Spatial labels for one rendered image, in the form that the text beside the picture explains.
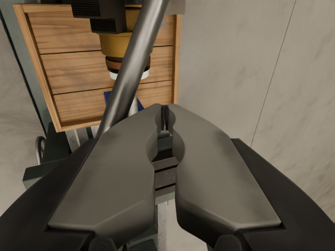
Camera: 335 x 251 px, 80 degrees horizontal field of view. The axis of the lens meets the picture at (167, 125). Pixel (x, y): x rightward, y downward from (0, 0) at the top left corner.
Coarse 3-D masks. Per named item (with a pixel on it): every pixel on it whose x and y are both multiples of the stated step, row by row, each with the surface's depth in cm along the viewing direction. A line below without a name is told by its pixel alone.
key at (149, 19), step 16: (144, 0) 10; (160, 0) 10; (144, 16) 10; (160, 16) 10; (144, 32) 10; (128, 48) 10; (144, 48) 10; (128, 64) 10; (144, 64) 10; (128, 80) 10; (112, 96) 10; (128, 96) 10; (112, 112) 10; (128, 112) 11
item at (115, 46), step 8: (128, 8) 28; (136, 8) 29; (128, 16) 29; (136, 16) 29; (128, 24) 29; (128, 32) 28; (104, 40) 30; (112, 40) 29; (120, 40) 29; (128, 40) 29; (104, 48) 31; (112, 48) 30; (120, 48) 30; (152, 48) 33; (112, 56) 31; (120, 56) 30; (112, 64) 32; (120, 64) 31; (112, 72) 33
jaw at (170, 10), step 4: (172, 0) 30; (176, 0) 30; (180, 0) 30; (184, 0) 30; (168, 4) 30; (172, 4) 30; (176, 4) 30; (180, 4) 30; (184, 4) 30; (168, 8) 30; (172, 8) 30; (176, 8) 30; (180, 8) 31; (184, 8) 31; (168, 12) 30; (172, 12) 31; (176, 12) 31; (180, 12) 31; (184, 12) 31; (164, 16) 31; (164, 20) 31; (164, 24) 31; (160, 28) 31; (164, 28) 32
